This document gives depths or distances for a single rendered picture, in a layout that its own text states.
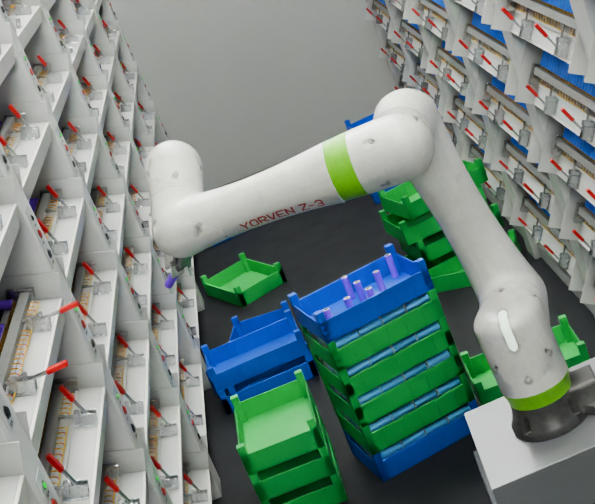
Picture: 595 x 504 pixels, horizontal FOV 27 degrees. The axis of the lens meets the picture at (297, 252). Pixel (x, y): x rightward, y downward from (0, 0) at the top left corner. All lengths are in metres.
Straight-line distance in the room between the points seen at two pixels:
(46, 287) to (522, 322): 0.88
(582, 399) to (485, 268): 0.30
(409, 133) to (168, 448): 1.21
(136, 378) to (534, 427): 1.04
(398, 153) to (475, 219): 0.29
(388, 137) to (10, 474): 0.85
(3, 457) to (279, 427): 1.55
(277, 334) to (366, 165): 1.85
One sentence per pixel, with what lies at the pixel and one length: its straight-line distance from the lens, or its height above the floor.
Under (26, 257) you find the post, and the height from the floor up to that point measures 0.99.
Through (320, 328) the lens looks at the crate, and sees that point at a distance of 2.95.
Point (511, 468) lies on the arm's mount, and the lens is 2.30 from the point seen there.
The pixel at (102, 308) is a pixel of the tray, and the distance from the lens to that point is 2.88.
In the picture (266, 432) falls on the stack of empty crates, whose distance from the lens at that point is 3.23.
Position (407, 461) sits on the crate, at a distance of 3.15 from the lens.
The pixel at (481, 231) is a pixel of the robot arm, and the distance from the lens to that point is 2.37.
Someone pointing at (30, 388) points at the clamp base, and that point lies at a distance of 2.01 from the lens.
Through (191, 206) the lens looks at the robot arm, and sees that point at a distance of 2.25.
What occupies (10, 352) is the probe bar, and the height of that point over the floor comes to 0.93.
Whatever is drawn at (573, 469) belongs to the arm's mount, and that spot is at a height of 0.36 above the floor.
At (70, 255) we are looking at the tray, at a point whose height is 0.89.
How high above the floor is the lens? 1.58
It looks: 19 degrees down
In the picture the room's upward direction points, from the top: 22 degrees counter-clockwise
